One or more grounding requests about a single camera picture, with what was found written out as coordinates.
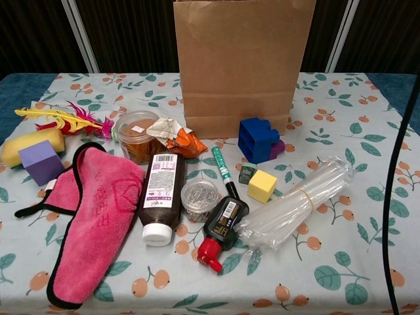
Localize yellow foam cube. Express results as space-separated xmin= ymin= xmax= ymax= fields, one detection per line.
xmin=247 ymin=169 xmax=279 ymax=201

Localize yellow sponge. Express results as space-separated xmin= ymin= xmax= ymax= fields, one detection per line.
xmin=1 ymin=129 xmax=66 ymax=169

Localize black bottle red cap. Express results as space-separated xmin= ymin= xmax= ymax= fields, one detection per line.
xmin=196 ymin=196 xmax=250 ymax=273

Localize clear tub brown contents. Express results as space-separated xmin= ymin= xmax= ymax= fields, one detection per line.
xmin=114 ymin=110 xmax=161 ymax=165

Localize small purple block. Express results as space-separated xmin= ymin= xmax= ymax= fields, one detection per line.
xmin=269 ymin=139 xmax=285 ymax=161

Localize floral tablecloth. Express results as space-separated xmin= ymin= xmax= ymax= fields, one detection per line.
xmin=0 ymin=72 xmax=420 ymax=315

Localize black ribbed partition panel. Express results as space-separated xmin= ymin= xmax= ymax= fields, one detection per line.
xmin=300 ymin=0 xmax=360 ymax=74
xmin=0 ymin=0 xmax=99 ymax=75
xmin=334 ymin=0 xmax=420 ymax=75
xmin=70 ymin=0 xmax=181 ymax=74

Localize pink towel black trim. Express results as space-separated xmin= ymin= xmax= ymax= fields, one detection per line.
xmin=14 ymin=141 xmax=146 ymax=310

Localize clear jar of paper clips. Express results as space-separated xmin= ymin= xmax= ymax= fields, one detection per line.
xmin=180 ymin=179 xmax=220 ymax=223

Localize yellow pink feather toy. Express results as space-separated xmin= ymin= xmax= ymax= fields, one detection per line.
xmin=14 ymin=100 xmax=116 ymax=140

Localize purple foam cube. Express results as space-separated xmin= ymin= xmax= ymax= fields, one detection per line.
xmin=18 ymin=140 xmax=66 ymax=187

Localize dark green small cube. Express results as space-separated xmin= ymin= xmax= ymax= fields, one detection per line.
xmin=238 ymin=163 xmax=257 ymax=184

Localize blue building block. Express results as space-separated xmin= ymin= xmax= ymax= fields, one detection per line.
xmin=238 ymin=117 xmax=282 ymax=164

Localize green marker pen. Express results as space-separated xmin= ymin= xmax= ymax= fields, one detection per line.
xmin=211 ymin=145 xmax=242 ymax=200

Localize crumpled orange silver wrapper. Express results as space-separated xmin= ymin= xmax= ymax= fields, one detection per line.
xmin=146 ymin=117 xmax=208 ymax=159

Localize black hanging cable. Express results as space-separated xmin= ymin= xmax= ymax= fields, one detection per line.
xmin=384 ymin=73 xmax=420 ymax=315

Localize brown bottle white cap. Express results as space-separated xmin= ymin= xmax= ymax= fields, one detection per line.
xmin=137 ymin=152 xmax=187 ymax=247

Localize brown paper bag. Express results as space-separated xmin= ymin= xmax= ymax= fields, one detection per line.
xmin=173 ymin=0 xmax=318 ymax=139

